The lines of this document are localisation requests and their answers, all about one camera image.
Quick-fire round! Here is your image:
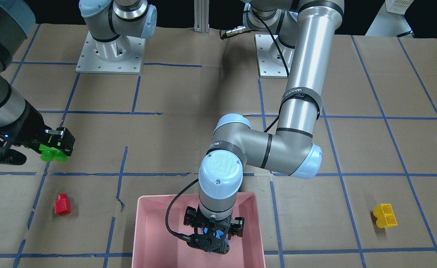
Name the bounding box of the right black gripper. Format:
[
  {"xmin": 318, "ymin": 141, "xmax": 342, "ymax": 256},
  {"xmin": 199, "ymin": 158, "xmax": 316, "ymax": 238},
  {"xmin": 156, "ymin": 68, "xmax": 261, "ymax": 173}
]
[{"xmin": 25, "ymin": 108, "xmax": 75, "ymax": 157}]

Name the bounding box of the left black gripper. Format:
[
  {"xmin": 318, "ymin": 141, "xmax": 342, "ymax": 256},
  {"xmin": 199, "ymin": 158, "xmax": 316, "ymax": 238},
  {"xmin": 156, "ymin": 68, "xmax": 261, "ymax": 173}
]
[{"xmin": 184, "ymin": 206, "xmax": 245, "ymax": 239}]

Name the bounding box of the blue toy block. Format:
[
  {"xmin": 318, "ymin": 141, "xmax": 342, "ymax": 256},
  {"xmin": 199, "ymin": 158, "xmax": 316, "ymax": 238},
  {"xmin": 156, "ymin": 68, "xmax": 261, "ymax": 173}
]
[{"xmin": 202, "ymin": 228, "xmax": 230, "ymax": 255}]

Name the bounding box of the green toy block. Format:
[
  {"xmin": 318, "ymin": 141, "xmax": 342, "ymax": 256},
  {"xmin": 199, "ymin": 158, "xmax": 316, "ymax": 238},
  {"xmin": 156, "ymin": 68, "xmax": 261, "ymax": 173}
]
[{"xmin": 39, "ymin": 141, "xmax": 68, "ymax": 162}]

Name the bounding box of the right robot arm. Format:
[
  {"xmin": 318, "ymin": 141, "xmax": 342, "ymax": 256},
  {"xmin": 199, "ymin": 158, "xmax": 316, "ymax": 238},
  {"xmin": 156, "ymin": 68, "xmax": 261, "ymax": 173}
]
[{"xmin": 0, "ymin": 0, "xmax": 157, "ymax": 165}]

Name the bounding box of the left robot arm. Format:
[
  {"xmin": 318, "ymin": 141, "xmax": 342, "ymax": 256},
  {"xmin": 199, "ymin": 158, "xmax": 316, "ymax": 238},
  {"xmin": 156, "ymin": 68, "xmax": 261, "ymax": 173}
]
[{"xmin": 173, "ymin": 0, "xmax": 345, "ymax": 243}]

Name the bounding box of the pink plastic box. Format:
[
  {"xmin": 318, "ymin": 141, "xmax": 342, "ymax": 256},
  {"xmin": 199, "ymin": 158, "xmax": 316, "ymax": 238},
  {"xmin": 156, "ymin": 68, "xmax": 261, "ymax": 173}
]
[{"xmin": 131, "ymin": 192, "xmax": 265, "ymax": 268}]

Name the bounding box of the red toy block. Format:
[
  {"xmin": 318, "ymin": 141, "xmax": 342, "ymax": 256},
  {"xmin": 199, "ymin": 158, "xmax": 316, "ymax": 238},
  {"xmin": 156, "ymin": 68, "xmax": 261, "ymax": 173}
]
[{"xmin": 54, "ymin": 194, "xmax": 71, "ymax": 216}]

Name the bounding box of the yellow toy block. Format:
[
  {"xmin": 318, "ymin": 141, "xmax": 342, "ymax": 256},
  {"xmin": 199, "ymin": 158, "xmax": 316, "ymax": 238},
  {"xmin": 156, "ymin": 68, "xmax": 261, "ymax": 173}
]
[{"xmin": 372, "ymin": 204, "xmax": 398, "ymax": 228}]

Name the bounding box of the white plastic basket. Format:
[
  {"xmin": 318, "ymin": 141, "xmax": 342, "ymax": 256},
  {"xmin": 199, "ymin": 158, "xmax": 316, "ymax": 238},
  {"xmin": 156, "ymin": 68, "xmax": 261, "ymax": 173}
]
[{"xmin": 385, "ymin": 0, "xmax": 414, "ymax": 15}]

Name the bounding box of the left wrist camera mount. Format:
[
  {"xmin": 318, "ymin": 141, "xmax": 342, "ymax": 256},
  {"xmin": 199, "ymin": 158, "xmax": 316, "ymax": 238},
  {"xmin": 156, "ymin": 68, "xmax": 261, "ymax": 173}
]
[{"xmin": 186, "ymin": 230, "xmax": 230, "ymax": 255}]

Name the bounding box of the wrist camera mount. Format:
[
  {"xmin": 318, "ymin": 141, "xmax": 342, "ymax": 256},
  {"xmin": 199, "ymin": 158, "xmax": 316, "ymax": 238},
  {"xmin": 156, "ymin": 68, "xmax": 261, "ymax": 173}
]
[
  {"xmin": 186, "ymin": 230, "xmax": 230, "ymax": 255},
  {"xmin": 0, "ymin": 131, "xmax": 28, "ymax": 166}
]

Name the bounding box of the black camera cable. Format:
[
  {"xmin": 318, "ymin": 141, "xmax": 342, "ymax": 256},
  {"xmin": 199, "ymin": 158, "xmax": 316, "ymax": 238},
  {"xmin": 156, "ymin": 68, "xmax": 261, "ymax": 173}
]
[{"xmin": 165, "ymin": 178, "xmax": 200, "ymax": 242}]

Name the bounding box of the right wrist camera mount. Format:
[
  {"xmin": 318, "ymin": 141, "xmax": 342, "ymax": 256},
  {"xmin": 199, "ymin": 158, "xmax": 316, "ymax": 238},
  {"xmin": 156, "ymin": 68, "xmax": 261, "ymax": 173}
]
[{"xmin": 0, "ymin": 131, "xmax": 28, "ymax": 166}]

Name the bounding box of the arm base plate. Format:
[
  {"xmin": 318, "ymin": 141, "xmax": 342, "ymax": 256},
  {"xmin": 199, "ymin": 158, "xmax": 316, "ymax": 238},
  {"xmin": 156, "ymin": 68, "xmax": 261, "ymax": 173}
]
[
  {"xmin": 76, "ymin": 33, "xmax": 146, "ymax": 74},
  {"xmin": 255, "ymin": 34, "xmax": 295, "ymax": 79}
]

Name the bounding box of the silver cable connector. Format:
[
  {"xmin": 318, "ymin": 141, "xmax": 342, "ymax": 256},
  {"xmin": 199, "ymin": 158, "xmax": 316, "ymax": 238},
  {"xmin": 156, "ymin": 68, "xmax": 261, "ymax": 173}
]
[{"xmin": 219, "ymin": 25, "xmax": 252, "ymax": 40}]

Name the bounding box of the aluminium frame post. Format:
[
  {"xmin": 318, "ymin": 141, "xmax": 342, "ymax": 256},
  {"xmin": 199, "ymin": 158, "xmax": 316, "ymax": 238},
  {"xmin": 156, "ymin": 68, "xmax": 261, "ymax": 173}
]
[{"xmin": 193, "ymin": 0, "xmax": 210, "ymax": 35}]

